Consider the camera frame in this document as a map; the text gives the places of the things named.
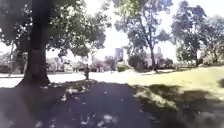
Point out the distant tall building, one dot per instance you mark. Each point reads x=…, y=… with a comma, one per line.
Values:
x=119, y=53

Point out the person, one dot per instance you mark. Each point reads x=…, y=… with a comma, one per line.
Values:
x=86, y=72

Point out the tall slender tree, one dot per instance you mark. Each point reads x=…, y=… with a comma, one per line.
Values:
x=151, y=50

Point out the grey asphalt path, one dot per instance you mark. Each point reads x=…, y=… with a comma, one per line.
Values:
x=100, y=106

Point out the large dark-trunked tree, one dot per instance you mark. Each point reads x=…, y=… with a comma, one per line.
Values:
x=36, y=60

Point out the green grass lawn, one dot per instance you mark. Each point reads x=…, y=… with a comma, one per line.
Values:
x=186, y=83

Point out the broad leafy tree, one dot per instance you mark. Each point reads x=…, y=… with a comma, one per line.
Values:
x=193, y=40

